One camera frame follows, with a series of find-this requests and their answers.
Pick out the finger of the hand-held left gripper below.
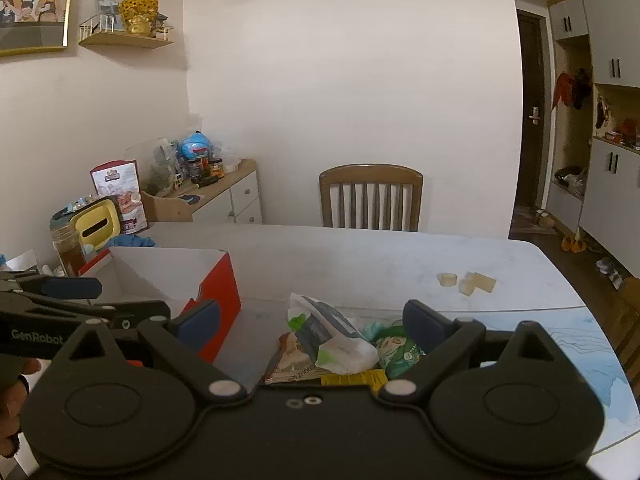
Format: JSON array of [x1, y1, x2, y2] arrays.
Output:
[[0, 270, 103, 302], [15, 294, 172, 333]]

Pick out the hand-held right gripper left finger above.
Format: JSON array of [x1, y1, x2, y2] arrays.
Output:
[[47, 299, 248, 403]]

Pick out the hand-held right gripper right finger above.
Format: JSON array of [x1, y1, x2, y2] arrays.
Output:
[[380, 299, 571, 403]]

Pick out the red and white cardboard box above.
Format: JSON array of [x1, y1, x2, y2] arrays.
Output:
[[79, 246, 242, 366]]

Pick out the green snack packet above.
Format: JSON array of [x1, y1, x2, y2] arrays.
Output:
[[360, 320, 426, 380]]

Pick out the grey-blue printed packet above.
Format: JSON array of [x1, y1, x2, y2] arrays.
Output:
[[286, 292, 379, 375]]

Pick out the silver foil snack packet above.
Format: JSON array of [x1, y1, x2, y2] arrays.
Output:
[[263, 332, 326, 386]]

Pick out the person's left hand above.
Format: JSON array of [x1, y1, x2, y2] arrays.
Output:
[[0, 355, 43, 458]]

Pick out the glass jar with brown contents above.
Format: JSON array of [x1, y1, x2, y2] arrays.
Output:
[[50, 222, 88, 277]]

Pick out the blue cloth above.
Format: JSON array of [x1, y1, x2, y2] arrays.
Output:
[[111, 232, 157, 248]]

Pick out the yellow and teal tissue box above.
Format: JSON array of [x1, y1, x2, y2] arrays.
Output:
[[49, 197, 124, 252]]

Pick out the red and white snack bag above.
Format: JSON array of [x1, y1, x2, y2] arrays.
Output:
[[90, 160, 149, 236]]

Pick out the white and wood sideboard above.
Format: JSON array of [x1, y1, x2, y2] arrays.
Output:
[[141, 159, 263, 226]]

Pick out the clear plastic bag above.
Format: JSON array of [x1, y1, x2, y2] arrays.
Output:
[[127, 137, 178, 196]]

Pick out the toy truck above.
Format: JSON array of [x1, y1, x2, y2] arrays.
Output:
[[192, 160, 224, 187]]

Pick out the wooden slatted chair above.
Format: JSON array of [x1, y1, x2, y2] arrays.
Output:
[[319, 164, 424, 232]]

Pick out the blue printed table mat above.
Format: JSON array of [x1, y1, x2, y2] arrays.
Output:
[[335, 305, 638, 453]]

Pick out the round blue toy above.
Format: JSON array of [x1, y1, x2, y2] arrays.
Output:
[[179, 132, 213, 161]]

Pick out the grey shoes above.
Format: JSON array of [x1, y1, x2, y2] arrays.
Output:
[[595, 256, 623, 288]]

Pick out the white and wood wardrobe cabinet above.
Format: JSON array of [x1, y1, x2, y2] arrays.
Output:
[[545, 0, 640, 278]]

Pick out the dark wooden door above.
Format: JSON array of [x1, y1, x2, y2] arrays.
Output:
[[515, 7, 553, 216]]

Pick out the red hanging cloth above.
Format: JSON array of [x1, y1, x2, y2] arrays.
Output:
[[552, 67, 593, 111]]

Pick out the small standing photo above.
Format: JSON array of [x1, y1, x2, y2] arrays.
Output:
[[95, 0, 123, 31]]

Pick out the golden ornament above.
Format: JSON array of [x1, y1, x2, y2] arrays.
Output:
[[119, 0, 161, 37]]

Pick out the wooden wall shelf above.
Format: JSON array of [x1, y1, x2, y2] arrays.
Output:
[[79, 12, 174, 51]]

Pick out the framed wall poster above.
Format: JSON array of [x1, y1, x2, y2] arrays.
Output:
[[0, 0, 77, 57]]

